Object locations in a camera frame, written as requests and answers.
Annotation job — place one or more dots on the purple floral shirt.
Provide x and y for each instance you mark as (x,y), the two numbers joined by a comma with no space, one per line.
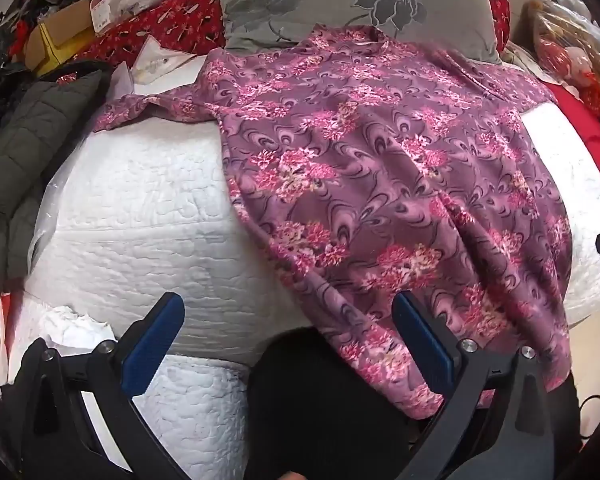
(355,160)

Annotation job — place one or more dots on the cardboard box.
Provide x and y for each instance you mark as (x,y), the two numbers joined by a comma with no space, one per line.
(65,17)

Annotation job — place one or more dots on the yellow box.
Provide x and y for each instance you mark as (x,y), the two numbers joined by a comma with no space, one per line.
(55,47)

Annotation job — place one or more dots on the dark padded jacket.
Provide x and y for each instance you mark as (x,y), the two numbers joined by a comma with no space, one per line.
(25,135)

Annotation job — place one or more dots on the person's black trousers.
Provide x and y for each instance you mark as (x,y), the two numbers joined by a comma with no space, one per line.
(320,400)

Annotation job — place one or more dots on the red cloth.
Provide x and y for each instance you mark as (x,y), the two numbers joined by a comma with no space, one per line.
(590,130)

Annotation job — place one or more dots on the white quilted bedspread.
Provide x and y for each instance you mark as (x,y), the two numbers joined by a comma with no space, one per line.
(140,210)

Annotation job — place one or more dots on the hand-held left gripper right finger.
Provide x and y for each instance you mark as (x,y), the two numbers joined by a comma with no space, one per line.
(425,350)

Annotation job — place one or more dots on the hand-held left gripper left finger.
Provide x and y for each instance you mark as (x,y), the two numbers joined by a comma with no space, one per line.
(150,347)

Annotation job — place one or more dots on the clear plastic sheet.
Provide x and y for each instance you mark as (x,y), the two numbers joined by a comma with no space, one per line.
(47,210)

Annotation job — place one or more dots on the red floral pillow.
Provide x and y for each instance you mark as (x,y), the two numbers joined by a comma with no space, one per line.
(180,20)

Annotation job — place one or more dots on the plastic-wrapped plush toy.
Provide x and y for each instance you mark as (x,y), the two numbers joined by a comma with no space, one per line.
(570,45)

